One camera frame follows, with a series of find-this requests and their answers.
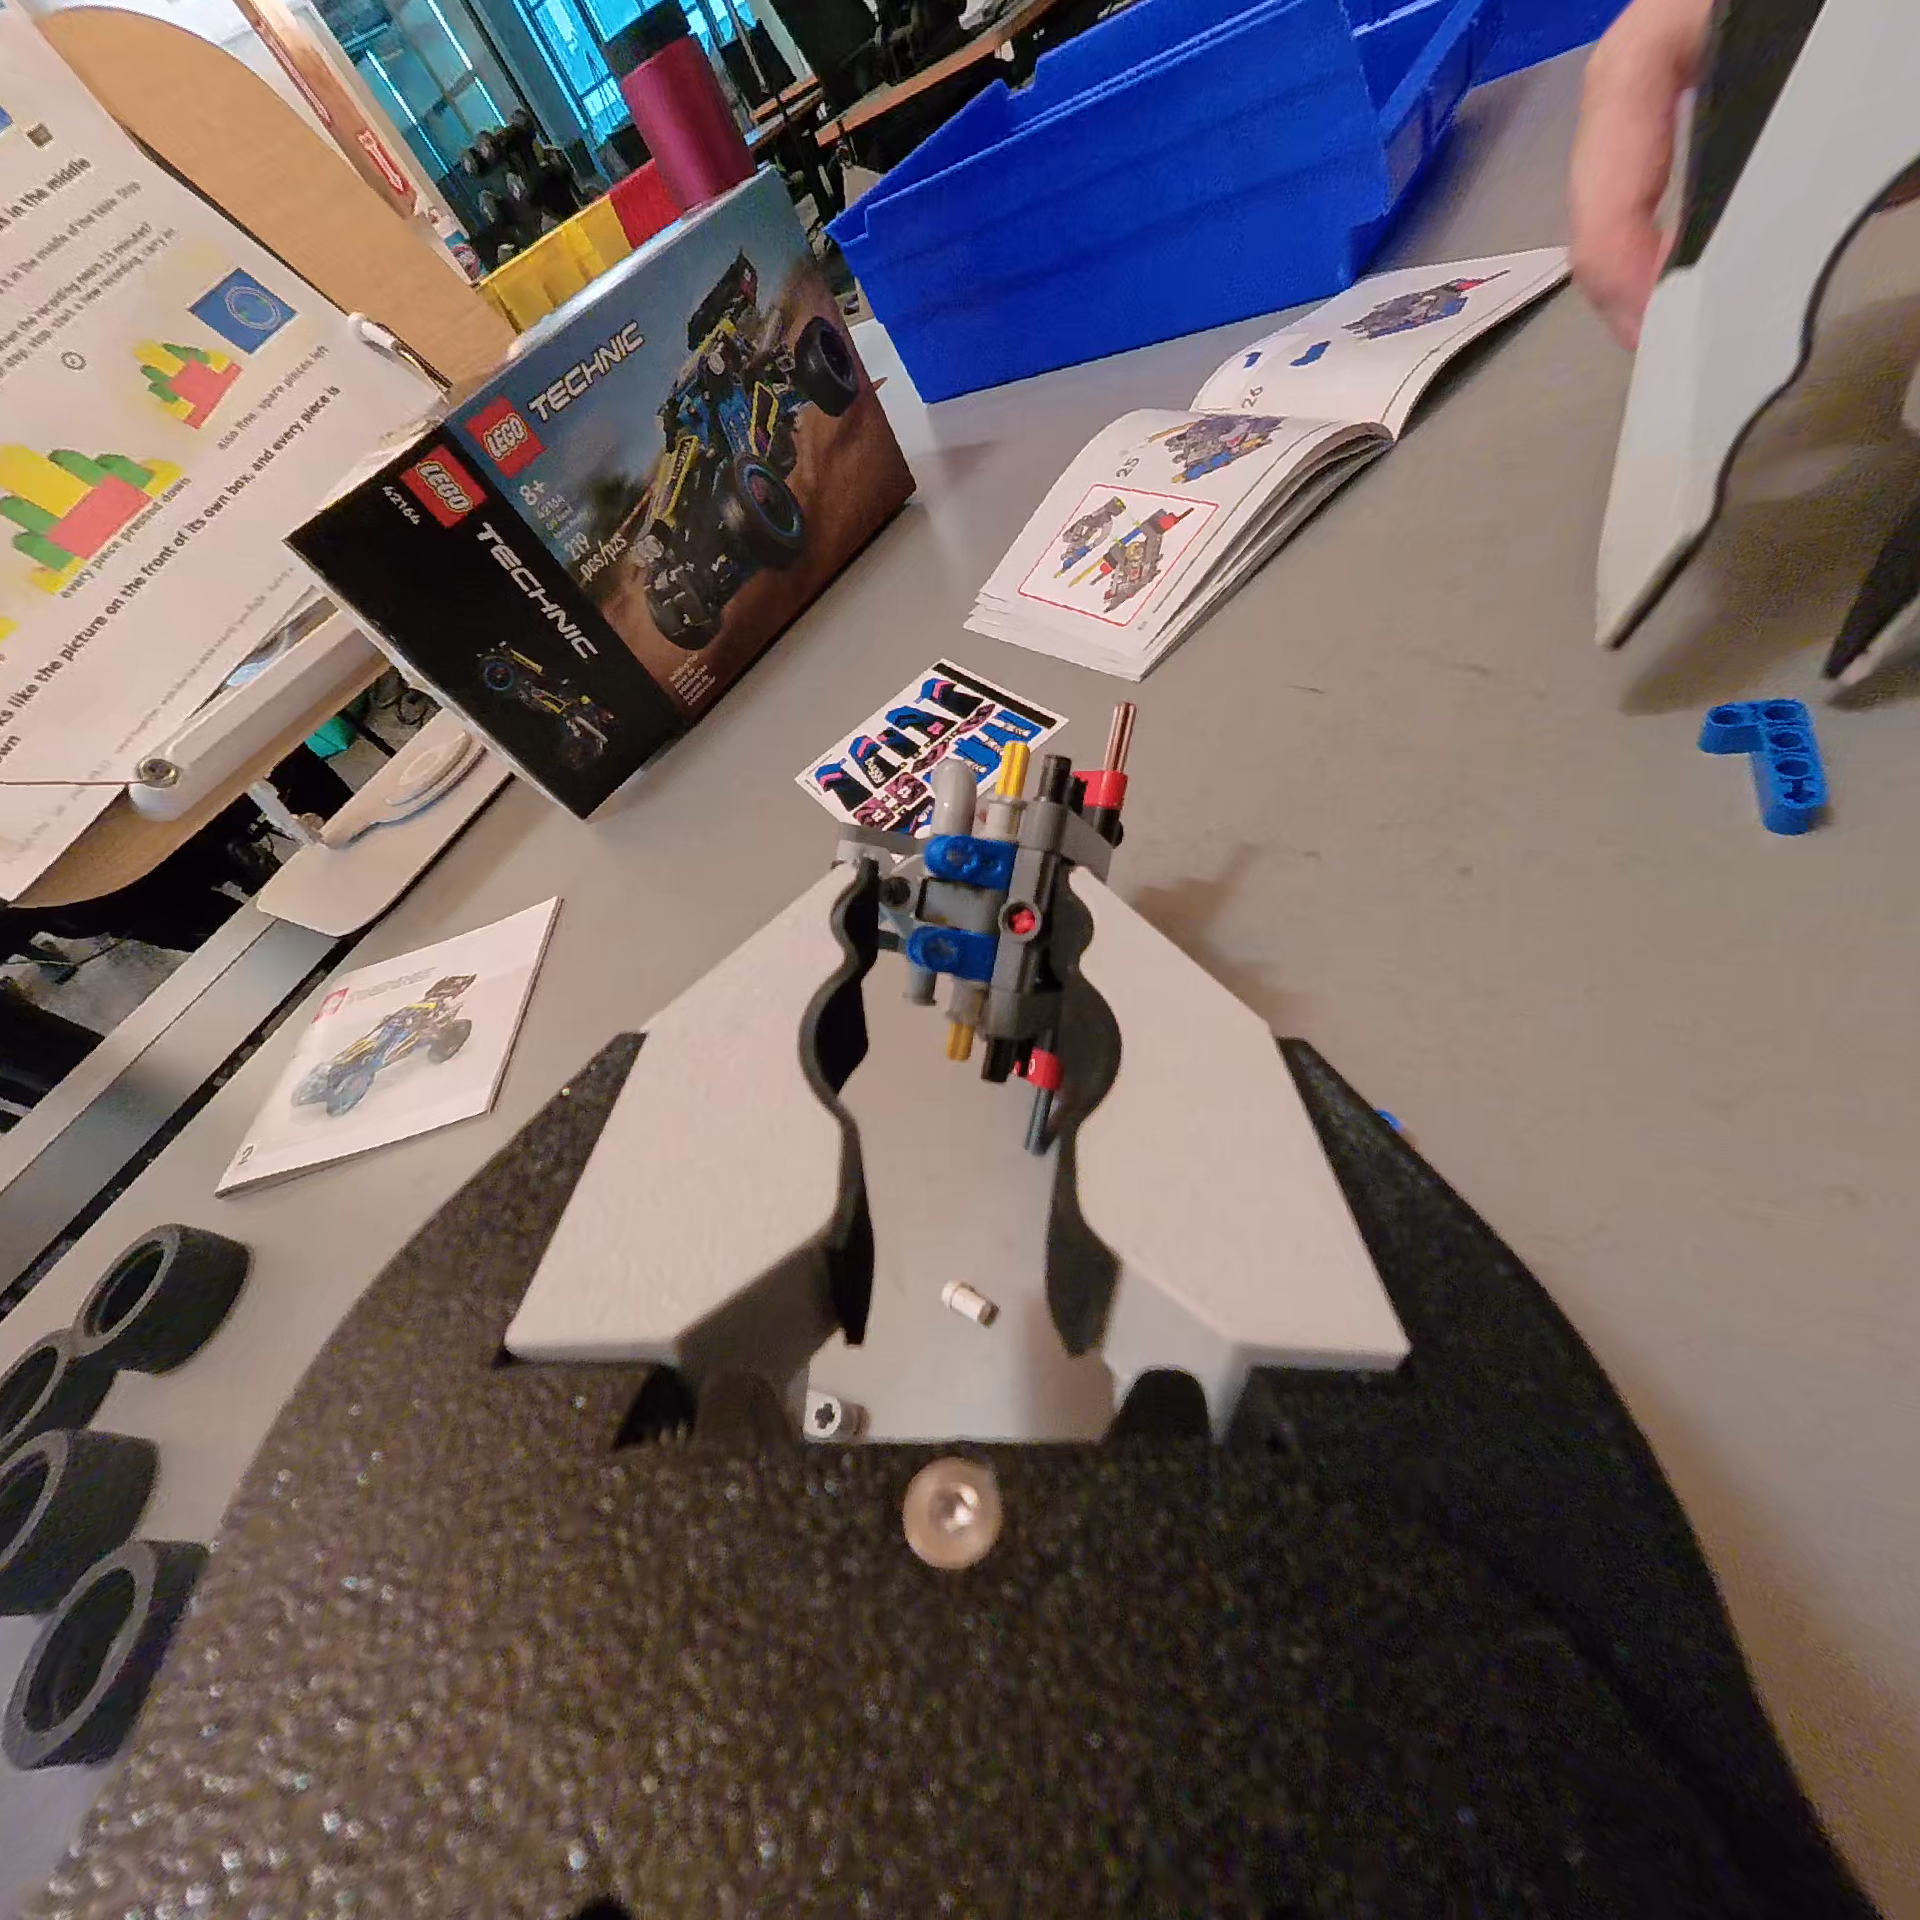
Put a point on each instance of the white document stand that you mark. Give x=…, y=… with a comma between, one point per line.
x=224, y=735

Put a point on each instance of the large blue plastic bin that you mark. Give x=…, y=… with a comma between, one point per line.
x=1124, y=225

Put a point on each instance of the small white lego pin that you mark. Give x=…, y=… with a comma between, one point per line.
x=967, y=1301

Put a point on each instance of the black lego set box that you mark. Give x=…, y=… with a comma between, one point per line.
x=675, y=494

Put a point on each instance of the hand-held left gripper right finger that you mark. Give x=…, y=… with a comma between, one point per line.
x=1229, y=1201

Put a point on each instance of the printed instruction sheet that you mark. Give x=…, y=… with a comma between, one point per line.
x=136, y=376

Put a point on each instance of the small closed instruction booklet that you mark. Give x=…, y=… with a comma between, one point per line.
x=389, y=1049

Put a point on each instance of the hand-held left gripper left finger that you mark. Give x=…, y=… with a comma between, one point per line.
x=690, y=1201

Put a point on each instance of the red plastic bin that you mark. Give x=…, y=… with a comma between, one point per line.
x=642, y=202

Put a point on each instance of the person's right hand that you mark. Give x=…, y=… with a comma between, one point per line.
x=1635, y=149

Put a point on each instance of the black rubber lego tire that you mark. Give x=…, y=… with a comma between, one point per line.
x=164, y=1298
x=44, y=1394
x=136, y=1634
x=89, y=1517

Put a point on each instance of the open lego instruction booklet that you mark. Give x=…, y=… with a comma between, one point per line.
x=1200, y=511

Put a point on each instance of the blue and grey lego assembly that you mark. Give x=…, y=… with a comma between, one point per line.
x=973, y=915

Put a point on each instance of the maroon tumbler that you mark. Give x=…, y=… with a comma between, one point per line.
x=690, y=119

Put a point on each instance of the light grey lego connector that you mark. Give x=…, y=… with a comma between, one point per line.
x=831, y=1415

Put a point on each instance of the yellow plastic bin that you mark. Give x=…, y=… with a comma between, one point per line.
x=547, y=271

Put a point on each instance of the blue angled lego beam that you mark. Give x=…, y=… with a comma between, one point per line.
x=1779, y=750

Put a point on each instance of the lego sticker sheet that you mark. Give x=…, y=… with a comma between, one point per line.
x=901, y=735

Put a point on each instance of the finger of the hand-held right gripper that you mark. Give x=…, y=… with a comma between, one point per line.
x=1881, y=616
x=1693, y=405

